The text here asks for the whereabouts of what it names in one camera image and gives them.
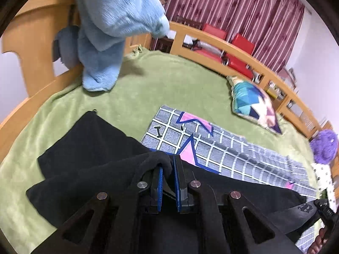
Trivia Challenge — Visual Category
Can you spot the black pants white stripe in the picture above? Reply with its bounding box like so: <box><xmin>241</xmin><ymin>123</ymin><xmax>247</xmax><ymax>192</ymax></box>
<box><xmin>25</xmin><ymin>110</ymin><xmax>322</xmax><ymax>254</ymax></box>

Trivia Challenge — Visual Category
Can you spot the person's right hand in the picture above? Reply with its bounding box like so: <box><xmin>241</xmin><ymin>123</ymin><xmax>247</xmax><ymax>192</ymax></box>
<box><xmin>306</xmin><ymin>227</ymin><xmax>327</xmax><ymax>254</ymax></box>

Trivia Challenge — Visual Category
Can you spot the white dotted pillow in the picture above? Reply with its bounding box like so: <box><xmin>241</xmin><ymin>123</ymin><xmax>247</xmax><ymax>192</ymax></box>
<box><xmin>312</xmin><ymin>163</ymin><xmax>337</xmax><ymax>212</ymax></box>

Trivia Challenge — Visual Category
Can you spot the grey checkered star blanket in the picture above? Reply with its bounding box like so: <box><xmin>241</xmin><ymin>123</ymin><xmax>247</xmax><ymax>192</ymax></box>
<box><xmin>140</xmin><ymin>105</ymin><xmax>322</xmax><ymax>252</ymax></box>

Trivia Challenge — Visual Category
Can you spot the purple plush toy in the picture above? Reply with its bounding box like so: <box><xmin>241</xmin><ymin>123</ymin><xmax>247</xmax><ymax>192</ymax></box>
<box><xmin>310</xmin><ymin>130</ymin><xmax>338</xmax><ymax>164</ymax></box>

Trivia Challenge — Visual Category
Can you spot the colourful geometric pillow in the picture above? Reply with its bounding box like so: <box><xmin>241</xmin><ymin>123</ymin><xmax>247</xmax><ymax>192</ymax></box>
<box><xmin>227</xmin><ymin>76</ymin><xmax>282</xmax><ymax>135</ymax></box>

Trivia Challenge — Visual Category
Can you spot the green fleece bed cover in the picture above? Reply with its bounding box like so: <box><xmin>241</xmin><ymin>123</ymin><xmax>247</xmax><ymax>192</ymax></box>
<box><xmin>1</xmin><ymin>48</ymin><xmax>319</xmax><ymax>253</ymax></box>

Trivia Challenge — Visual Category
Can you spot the right red chair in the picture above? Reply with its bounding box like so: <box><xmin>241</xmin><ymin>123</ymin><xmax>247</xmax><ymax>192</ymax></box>
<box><xmin>225</xmin><ymin>33</ymin><xmax>256</xmax><ymax>80</ymax></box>

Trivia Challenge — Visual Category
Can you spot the red chair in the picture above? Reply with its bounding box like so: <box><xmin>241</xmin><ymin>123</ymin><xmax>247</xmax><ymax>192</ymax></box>
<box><xmin>193</xmin><ymin>23</ymin><xmax>228</xmax><ymax>64</ymax></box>
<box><xmin>225</xmin><ymin>33</ymin><xmax>256</xmax><ymax>80</ymax></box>

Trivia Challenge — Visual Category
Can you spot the left red chair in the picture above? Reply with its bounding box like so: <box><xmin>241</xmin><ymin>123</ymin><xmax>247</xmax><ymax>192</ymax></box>
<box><xmin>193</xmin><ymin>23</ymin><xmax>228</xmax><ymax>64</ymax></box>

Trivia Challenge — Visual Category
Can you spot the light blue fleece garment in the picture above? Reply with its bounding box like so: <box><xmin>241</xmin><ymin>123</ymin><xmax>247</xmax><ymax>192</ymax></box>
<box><xmin>52</xmin><ymin>0</ymin><xmax>170</xmax><ymax>92</ymax></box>

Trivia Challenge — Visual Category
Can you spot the maroon patterned curtain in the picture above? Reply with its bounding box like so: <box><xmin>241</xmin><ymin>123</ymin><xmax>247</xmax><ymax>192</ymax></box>
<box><xmin>165</xmin><ymin>0</ymin><xmax>304</xmax><ymax>72</ymax></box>

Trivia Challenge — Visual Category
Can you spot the wooden bed frame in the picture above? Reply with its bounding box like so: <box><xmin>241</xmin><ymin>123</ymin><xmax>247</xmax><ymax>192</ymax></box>
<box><xmin>0</xmin><ymin>0</ymin><xmax>339</xmax><ymax>180</ymax></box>

